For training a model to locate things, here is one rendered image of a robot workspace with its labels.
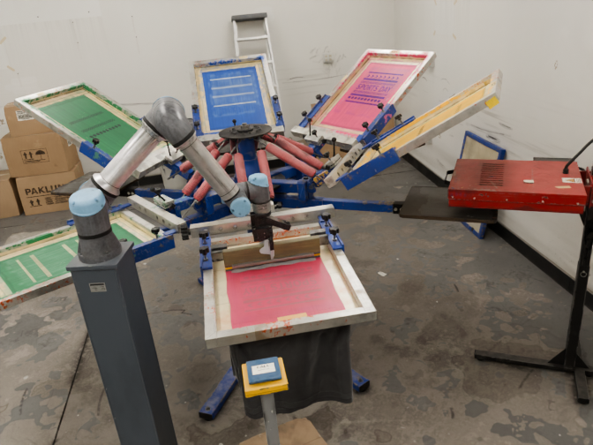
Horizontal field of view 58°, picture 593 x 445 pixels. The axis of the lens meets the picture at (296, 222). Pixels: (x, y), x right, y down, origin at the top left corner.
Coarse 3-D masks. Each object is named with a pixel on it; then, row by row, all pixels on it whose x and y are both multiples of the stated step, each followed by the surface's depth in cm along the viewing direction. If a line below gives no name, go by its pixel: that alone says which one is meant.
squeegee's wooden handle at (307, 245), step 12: (288, 240) 226; (300, 240) 225; (312, 240) 226; (228, 252) 222; (240, 252) 222; (252, 252) 223; (276, 252) 225; (288, 252) 226; (300, 252) 227; (312, 252) 228; (228, 264) 224
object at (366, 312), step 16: (224, 240) 246; (240, 240) 248; (336, 256) 222; (208, 272) 219; (352, 272) 209; (208, 288) 208; (352, 288) 200; (208, 304) 197; (368, 304) 188; (208, 320) 188; (288, 320) 184; (304, 320) 183; (320, 320) 182; (336, 320) 183; (352, 320) 184; (368, 320) 185; (208, 336) 179; (224, 336) 178; (240, 336) 179; (256, 336) 180; (272, 336) 181
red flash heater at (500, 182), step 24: (456, 168) 274; (480, 168) 271; (504, 168) 268; (528, 168) 265; (552, 168) 262; (576, 168) 259; (456, 192) 248; (480, 192) 244; (504, 192) 241; (528, 192) 237; (552, 192) 235; (576, 192) 232
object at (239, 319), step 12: (228, 276) 222; (240, 276) 221; (228, 288) 214; (240, 288) 213; (240, 300) 205; (240, 312) 197; (252, 312) 197; (264, 312) 196; (276, 312) 195; (240, 324) 190; (252, 324) 189
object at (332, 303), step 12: (300, 264) 227; (312, 264) 226; (324, 276) 216; (324, 288) 208; (324, 300) 200; (336, 300) 199; (288, 312) 195; (300, 312) 194; (312, 312) 193; (324, 312) 193
